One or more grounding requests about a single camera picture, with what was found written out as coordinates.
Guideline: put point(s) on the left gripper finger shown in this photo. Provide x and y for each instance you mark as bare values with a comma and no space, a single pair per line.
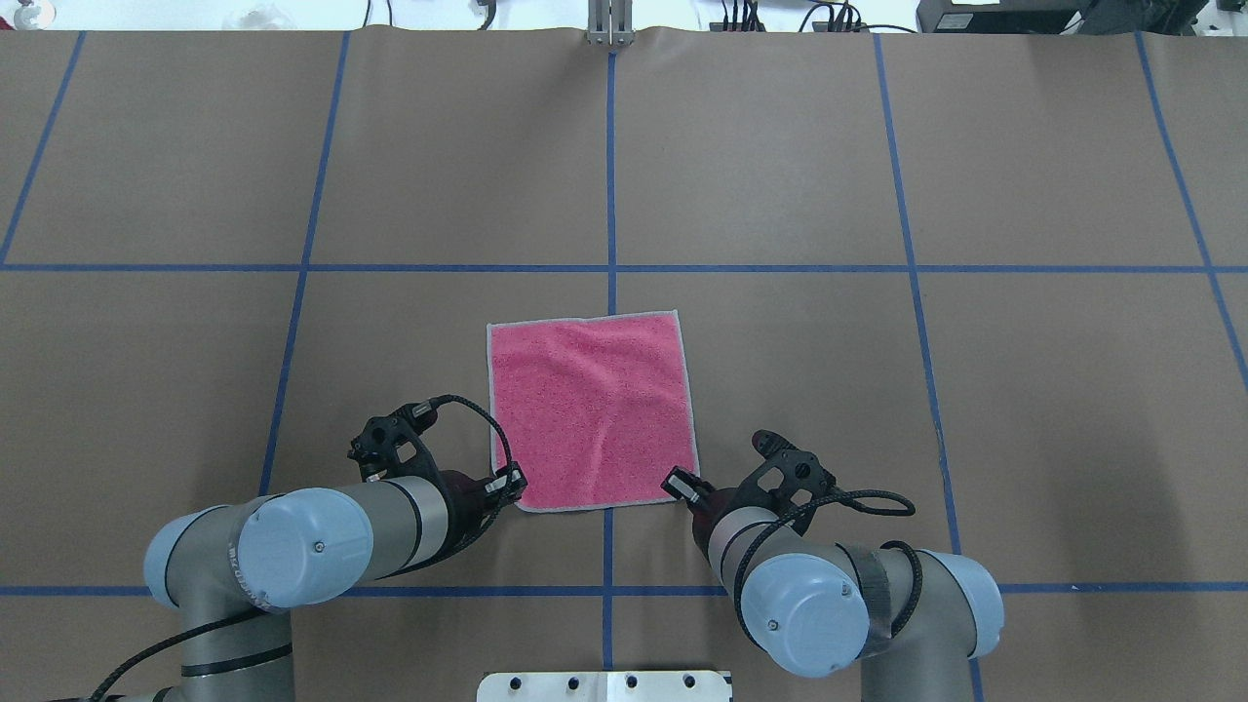
507,487

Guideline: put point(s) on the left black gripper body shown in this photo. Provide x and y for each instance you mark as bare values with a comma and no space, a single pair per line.
466,499

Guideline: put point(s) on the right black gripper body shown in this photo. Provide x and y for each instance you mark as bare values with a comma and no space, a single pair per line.
709,514

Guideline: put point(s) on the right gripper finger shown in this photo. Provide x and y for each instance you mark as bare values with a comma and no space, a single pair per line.
684,486

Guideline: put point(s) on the pink towel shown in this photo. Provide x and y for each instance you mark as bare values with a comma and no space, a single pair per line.
596,410

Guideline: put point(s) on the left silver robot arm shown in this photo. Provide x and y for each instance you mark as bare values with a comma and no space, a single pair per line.
235,573

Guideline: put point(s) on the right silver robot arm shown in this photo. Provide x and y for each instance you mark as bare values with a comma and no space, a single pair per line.
912,618

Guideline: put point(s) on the black box with label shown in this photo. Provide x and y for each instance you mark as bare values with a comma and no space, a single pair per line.
995,17

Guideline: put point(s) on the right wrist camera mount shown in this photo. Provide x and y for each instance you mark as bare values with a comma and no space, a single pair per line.
785,472

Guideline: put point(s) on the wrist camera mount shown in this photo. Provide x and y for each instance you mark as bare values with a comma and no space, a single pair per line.
391,446
785,472

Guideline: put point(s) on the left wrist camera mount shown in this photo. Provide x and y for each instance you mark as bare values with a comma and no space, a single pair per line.
391,446

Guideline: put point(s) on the aluminium frame post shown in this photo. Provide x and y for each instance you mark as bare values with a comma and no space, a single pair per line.
610,23

